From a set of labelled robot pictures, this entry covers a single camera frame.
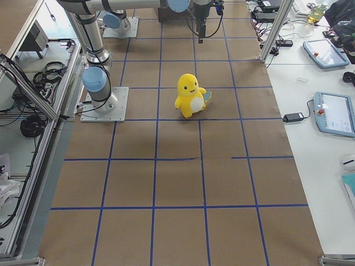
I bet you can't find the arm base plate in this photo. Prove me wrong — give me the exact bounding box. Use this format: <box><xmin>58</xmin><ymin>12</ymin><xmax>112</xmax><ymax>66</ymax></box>
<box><xmin>80</xmin><ymin>86</ymin><xmax>129</xmax><ymax>122</ymax></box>
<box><xmin>103</xmin><ymin>17</ymin><xmax>139</xmax><ymax>39</ymax></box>

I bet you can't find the yellow plush dinosaur toy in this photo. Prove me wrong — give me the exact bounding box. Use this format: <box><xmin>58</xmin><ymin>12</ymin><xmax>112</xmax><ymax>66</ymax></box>
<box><xmin>174</xmin><ymin>74</ymin><xmax>212</xmax><ymax>119</ymax></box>

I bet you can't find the blue teach pendant far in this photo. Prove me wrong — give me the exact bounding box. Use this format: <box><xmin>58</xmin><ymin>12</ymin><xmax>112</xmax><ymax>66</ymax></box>
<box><xmin>303</xmin><ymin>39</ymin><xmax>350</xmax><ymax>68</ymax></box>

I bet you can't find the blue teach pendant near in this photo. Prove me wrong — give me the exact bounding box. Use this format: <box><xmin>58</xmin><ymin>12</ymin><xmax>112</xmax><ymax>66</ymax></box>
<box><xmin>313</xmin><ymin>91</ymin><xmax>354</xmax><ymax>138</ymax></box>

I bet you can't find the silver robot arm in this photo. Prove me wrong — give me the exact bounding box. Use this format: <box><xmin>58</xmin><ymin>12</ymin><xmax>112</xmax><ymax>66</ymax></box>
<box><xmin>58</xmin><ymin>1</ymin><xmax>212</xmax><ymax>65</ymax></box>
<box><xmin>98</xmin><ymin>10</ymin><xmax>210</xmax><ymax>44</ymax></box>

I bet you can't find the blue teach pendant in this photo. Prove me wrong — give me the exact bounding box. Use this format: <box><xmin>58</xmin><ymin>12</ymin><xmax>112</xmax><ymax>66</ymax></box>
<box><xmin>303</xmin><ymin>39</ymin><xmax>350</xmax><ymax>68</ymax></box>
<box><xmin>313</xmin><ymin>91</ymin><xmax>354</xmax><ymax>138</ymax></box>

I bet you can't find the black power adapter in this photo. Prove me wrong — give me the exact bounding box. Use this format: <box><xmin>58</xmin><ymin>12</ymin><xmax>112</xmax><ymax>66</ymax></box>
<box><xmin>282</xmin><ymin>112</ymin><xmax>305</xmax><ymax>123</ymax></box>

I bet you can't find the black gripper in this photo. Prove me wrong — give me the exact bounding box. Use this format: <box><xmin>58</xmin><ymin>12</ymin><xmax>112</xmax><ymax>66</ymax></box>
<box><xmin>192</xmin><ymin>0</ymin><xmax>208</xmax><ymax>44</ymax></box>

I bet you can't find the aluminium frame post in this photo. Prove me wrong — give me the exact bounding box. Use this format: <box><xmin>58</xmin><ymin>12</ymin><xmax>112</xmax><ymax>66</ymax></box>
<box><xmin>259</xmin><ymin>0</ymin><xmax>293</xmax><ymax>63</ymax></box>

